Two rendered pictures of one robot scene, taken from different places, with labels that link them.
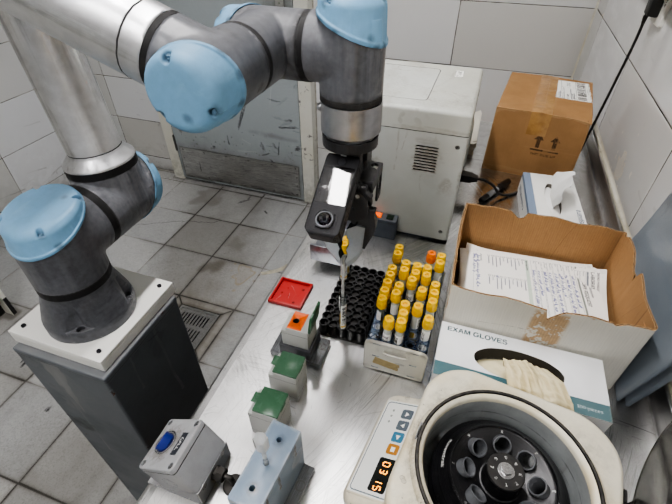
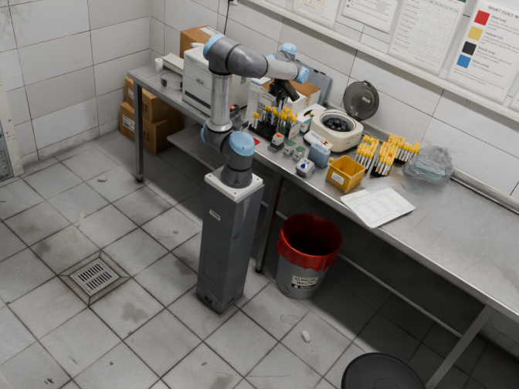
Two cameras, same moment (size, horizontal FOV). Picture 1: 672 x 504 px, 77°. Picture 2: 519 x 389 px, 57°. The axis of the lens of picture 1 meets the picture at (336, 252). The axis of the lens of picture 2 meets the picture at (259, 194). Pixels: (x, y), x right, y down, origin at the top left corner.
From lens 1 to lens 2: 2.28 m
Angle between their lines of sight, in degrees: 56
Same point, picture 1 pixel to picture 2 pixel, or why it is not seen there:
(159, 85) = (303, 76)
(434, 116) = not seen: hidden behind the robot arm
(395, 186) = (235, 93)
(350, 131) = not seen: hidden behind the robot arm
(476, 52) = (102, 18)
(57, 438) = (140, 357)
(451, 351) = (301, 119)
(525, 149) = not seen: hidden behind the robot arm
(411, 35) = (62, 20)
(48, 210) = (245, 136)
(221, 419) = (291, 166)
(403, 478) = (333, 133)
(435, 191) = (245, 88)
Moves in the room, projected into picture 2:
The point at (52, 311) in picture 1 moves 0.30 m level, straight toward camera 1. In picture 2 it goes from (248, 174) to (305, 164)
